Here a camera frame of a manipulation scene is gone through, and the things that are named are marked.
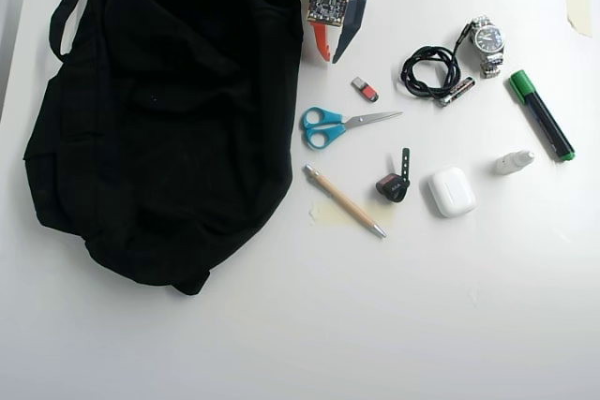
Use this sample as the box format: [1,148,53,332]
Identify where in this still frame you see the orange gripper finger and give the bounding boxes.
[310,22,339,63]

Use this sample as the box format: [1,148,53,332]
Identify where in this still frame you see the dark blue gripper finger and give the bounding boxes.
[331,0,368,65]

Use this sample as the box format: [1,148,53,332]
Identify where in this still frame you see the black bike light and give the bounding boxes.
[375,147,413,205]

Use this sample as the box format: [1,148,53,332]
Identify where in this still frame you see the black fabric bag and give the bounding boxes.
[22,0,305,297]

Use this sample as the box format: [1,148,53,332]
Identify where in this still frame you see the red black USB stick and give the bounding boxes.
[351,75,380,103]

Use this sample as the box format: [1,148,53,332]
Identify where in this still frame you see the black AAA battery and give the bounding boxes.
[439,75,477,108]

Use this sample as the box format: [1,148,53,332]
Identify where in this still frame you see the silver wristwatch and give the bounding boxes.
[461,15,507,80]

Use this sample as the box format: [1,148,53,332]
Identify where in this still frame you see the wooden ballpoint pen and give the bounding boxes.
[303,164,388,239]

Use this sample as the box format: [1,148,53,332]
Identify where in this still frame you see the wide beige masking tape piece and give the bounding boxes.
[308,198,396,230]

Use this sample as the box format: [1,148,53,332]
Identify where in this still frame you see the white earbuds case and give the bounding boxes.
[425,165,478,219]

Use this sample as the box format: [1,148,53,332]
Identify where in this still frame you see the small white dropper bottle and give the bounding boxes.
[494,150,536,176]

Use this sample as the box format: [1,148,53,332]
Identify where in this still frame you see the green black marker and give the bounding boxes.
[509,69,577,163]

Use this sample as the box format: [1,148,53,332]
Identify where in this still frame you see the beige masking tape strip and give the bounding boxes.
[564,0,594,38]

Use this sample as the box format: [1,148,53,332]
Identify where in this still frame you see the bare camera circuit board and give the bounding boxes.
[307,0,351,27]

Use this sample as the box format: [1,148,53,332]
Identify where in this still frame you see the blue-handled scissors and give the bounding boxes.
[300,106,404,151]

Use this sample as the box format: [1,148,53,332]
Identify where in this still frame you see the coiled black cord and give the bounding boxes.
[400,22,474,100]

